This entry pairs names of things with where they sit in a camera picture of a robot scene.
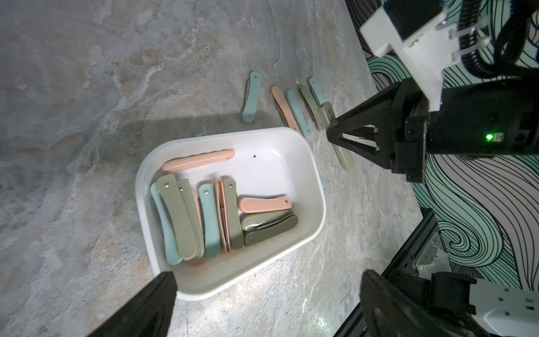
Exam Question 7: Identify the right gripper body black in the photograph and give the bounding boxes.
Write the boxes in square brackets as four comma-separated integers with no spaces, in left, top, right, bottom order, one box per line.
[395,79,538,183]

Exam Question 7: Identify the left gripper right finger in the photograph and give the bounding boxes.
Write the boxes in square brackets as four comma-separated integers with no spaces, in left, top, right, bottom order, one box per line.
[361,270,449,337]

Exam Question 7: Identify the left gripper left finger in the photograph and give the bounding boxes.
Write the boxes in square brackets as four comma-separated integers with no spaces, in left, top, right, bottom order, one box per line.
[90,271,178,336]

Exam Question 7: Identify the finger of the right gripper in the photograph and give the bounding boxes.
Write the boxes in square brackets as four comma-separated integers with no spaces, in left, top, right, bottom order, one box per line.
[334,134,390,169]
[326,83,400,135]

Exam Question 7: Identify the olive knife row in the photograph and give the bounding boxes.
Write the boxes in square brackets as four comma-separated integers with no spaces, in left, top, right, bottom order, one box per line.
[317,102,355,171]

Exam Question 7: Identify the white storage box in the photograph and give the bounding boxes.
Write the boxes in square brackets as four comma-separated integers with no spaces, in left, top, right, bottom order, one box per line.
[135,127,326,300]

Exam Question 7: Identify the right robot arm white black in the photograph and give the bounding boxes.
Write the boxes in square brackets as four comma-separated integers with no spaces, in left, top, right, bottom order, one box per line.
[326,1,538,336]

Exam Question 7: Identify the mint folding knife in box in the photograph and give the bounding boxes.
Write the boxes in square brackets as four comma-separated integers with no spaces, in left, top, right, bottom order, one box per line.
[199,183,222,259]

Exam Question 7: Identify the dark olive folding knife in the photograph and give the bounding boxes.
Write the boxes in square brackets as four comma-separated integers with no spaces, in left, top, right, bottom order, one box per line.
[241,210,298,247]

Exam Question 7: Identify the pink short knife in box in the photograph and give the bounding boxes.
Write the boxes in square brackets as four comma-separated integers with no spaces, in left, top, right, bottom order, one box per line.
[238,196,292,214]

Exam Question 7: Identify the pink folding knife top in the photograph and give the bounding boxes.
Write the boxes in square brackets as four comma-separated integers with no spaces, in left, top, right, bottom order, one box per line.
[161,149,236,174]

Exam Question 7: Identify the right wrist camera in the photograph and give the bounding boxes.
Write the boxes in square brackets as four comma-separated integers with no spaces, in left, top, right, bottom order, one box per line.
[360,1,490,112]

